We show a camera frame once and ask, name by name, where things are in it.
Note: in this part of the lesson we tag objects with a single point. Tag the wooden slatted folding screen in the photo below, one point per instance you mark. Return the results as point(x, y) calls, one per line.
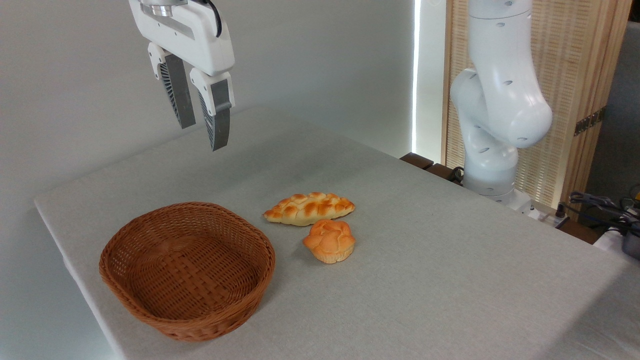
point(575, 60)

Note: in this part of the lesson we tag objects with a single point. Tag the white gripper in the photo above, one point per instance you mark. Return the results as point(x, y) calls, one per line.
point(190, 35)

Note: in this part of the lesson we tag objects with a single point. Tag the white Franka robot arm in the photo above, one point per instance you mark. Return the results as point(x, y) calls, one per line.
point(500, 100)

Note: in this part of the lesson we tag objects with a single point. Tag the brown woven wicker basket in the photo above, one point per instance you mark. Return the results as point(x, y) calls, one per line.
point(190, 280)

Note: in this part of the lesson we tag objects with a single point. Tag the dark metal screen hinge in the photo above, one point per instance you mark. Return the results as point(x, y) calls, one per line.
point(590, 121)

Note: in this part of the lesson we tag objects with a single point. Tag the grey tablecloth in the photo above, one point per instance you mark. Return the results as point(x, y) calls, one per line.
point(425, 280)

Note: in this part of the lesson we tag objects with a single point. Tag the long braided bread loaf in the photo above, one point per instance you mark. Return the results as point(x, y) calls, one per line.
point(310, 208)

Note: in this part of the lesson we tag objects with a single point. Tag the white power strip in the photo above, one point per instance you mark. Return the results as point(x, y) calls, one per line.
point(547, 214)

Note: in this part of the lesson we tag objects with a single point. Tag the dark brown wooden bench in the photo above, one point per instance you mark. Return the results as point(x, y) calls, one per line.
point(425, 164)

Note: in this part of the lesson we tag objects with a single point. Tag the round orange bread bun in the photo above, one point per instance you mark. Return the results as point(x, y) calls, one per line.
point(329, 242)

